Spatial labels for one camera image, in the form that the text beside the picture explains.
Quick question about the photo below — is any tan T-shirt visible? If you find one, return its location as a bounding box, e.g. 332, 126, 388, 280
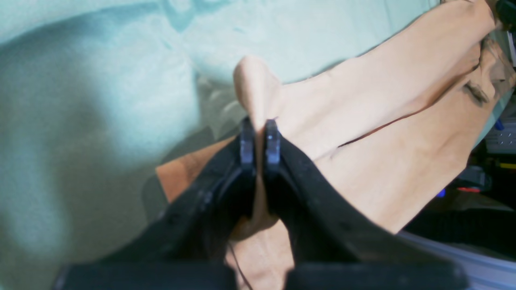
155, 0, 516, 290

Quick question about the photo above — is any green table cloth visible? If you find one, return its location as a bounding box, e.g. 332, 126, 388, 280
0, 0, 442, 290

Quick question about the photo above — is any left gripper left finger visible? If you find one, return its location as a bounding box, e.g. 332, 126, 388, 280
56, 118, 256, 290

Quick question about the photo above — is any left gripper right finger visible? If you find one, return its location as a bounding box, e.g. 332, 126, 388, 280
264, 120, 470, 290

